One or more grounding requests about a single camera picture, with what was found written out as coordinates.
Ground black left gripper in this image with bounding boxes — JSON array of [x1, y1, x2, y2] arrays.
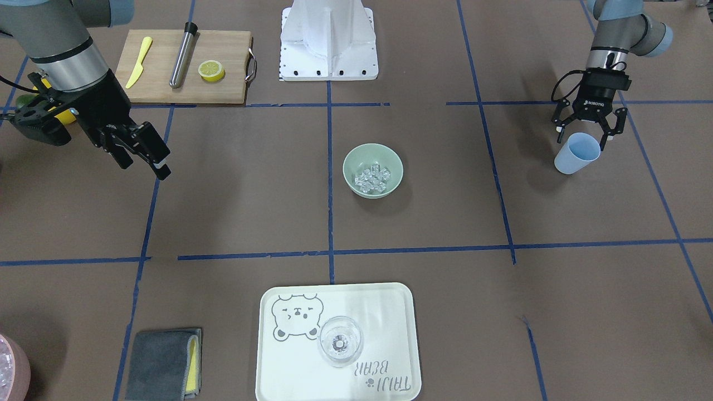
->
[[551, 68, 632, 151]]

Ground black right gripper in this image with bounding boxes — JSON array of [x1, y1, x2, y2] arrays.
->
[[12, 70, 171, 180]]

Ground light blue plastic cup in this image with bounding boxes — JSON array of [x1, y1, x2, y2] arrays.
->
[[554, 132, 601, 175]]

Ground green ceramic bowl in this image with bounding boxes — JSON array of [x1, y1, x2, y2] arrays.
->
[[342, 144, 404, 199]]

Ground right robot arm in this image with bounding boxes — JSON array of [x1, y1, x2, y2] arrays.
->
[[1, 1, 171, 180]]

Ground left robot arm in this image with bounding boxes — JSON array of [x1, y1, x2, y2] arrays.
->
[[551, 1, 674, 150]]

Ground ice cubes in green bowl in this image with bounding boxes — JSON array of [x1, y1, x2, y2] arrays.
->
[[353, 163, 392, 195]]

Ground yellow plastic knife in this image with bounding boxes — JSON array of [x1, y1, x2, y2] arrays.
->
[[125, 36, 153, 89]]

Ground whole yellow lemon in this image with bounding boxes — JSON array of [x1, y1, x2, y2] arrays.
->
[[55, 110, 76, 125]]

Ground lemon half slice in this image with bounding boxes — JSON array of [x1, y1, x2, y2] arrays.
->
[[198, 60, 225, 83]]

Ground wooden cutting board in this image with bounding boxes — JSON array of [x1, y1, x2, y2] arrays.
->
[[115, 30, 254, 104]]

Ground green avocado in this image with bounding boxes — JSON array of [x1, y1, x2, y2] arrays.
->
[[15, 94, 39, 112]]

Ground steel muddler black cap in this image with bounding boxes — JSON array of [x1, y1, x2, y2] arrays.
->
[[169, 21, 198, 89]]

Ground grey and yellow cloth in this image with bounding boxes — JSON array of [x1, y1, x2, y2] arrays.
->
[[124, 327, 203, 400]]

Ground cream bear tray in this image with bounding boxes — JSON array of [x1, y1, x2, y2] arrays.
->
[[255, 282, 422, 400]]

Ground clear wine glass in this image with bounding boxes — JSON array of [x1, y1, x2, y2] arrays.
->
[[319, 316, 364, 368]]

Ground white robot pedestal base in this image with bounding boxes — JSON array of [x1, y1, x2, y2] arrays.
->
[[279, 1, 379, 82]]

